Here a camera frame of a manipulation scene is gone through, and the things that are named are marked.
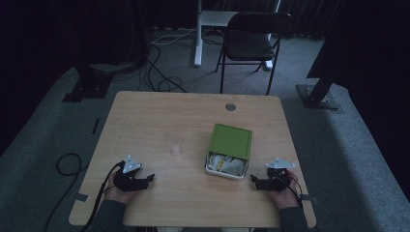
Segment white box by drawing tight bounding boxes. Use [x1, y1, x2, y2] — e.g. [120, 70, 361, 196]
[204, 151, 250, 181]

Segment white floor cable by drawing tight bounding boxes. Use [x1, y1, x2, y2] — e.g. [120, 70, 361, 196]
[150, 27, 198, 46]

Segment tangled black floor cables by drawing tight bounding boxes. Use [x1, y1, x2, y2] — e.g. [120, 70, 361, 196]
[136, 41, 188, 95]

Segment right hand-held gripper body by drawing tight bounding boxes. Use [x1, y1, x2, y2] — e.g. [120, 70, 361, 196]
[256, 157, 296, 193]

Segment hand-held gripper cable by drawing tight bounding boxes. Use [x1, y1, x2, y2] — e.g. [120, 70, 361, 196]
[278, 174, 305, 209]
[78, 159, 126, 232]

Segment black stand base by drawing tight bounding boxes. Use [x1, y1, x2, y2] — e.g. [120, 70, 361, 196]
[296, 72, 340, 111]
[62, 63, 114, 103]

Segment left hand-held gripper cable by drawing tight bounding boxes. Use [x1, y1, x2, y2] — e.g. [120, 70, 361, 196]
[78, 159, 126, 232]

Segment right hand-held gripper cable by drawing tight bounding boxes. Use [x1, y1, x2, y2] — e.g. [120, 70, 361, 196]
[278, 174, 305, 209]

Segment black floor cable loop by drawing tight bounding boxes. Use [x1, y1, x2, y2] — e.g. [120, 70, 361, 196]
[43, 152, 91, 232]

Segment white desk frame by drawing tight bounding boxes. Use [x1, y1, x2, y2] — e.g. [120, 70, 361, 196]
[192, 0, 282, 72]

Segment person's left hand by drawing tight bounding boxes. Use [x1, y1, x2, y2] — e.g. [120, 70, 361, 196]
[102, 182, 137, 206]

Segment green box lid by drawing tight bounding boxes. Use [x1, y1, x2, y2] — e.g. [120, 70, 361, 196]
[207, 123, 253, 161]

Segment person's right hand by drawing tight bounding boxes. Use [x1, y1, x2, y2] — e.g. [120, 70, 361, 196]
[266, 169, 302, 211]

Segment black folding chair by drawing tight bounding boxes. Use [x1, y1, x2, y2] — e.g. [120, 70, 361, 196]
[215, 12, 294, 97]

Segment pile of white sachets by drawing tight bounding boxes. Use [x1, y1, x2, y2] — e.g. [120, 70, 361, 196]
[207, 152, 249, 177]

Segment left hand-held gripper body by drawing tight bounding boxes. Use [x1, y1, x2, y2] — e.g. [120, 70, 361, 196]
[112, 155, 150, 193]

